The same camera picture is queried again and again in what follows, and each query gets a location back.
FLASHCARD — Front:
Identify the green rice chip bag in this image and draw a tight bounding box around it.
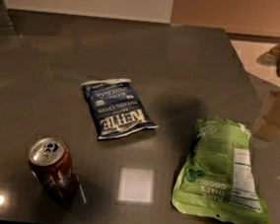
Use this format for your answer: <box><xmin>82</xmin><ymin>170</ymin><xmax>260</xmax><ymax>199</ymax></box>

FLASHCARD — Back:
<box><xmin>172</xmin><ymin>115</ymin><xmax>271</xmax><ymax>224</ymax></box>

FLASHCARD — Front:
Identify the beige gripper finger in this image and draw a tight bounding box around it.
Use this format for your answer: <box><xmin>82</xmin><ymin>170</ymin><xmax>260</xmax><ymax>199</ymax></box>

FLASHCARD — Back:
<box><xmin>253</xmin><ymin>91</ymin><xmax>280</xmax><ymax>142</ymax></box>

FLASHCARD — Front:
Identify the blue Kettle potato chip bag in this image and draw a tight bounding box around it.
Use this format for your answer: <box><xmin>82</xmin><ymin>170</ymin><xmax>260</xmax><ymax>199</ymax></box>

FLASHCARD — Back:
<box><xmin>81</xmin><ymin>78</ymin><xmax>158</xmax><ymax>140</ymax></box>

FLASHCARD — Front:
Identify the red soda can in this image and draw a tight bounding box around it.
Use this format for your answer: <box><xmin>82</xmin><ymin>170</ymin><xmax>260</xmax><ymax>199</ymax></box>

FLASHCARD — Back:
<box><xmin>29</xmin><ymin>137</ymin><xmax>80</xmax><ymax>201</ymax></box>

